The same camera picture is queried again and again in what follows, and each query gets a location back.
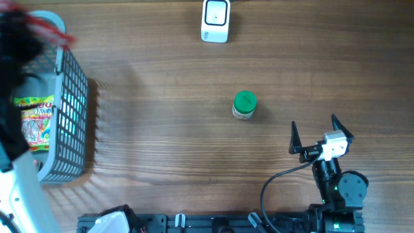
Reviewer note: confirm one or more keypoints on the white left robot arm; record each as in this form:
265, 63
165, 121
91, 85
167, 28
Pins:
24, 207

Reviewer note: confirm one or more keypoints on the white barcode scanner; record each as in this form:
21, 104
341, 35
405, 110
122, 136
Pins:
215, 21

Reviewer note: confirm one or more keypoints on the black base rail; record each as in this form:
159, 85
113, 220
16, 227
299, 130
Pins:
285, 222

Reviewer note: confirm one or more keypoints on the green lid jar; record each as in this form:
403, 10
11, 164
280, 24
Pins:
244, 105

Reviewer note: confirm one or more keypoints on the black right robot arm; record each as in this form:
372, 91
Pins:
342, 193

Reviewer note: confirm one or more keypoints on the grey plastic mesh basket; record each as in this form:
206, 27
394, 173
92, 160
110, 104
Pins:
57, 73

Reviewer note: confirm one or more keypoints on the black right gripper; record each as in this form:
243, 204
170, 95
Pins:
308, 153

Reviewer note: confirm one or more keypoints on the Haribo gummy candy bag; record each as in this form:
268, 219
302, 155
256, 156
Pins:
36, 117

